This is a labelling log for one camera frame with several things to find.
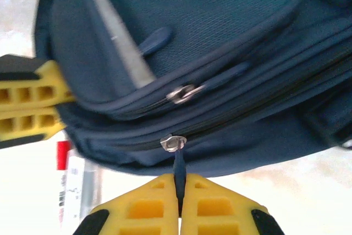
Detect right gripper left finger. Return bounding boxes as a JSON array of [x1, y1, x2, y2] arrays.
[[73, 173, 180, 235]]

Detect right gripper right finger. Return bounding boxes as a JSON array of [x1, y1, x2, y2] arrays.
[[180, 173, 285, 235]]

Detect navy blue backpack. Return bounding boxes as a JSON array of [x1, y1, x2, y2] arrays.
[[32, 0, 352, 205]]

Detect clear plastic lead box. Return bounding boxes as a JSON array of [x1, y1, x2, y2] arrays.
[[56, 140, 103, 232]]

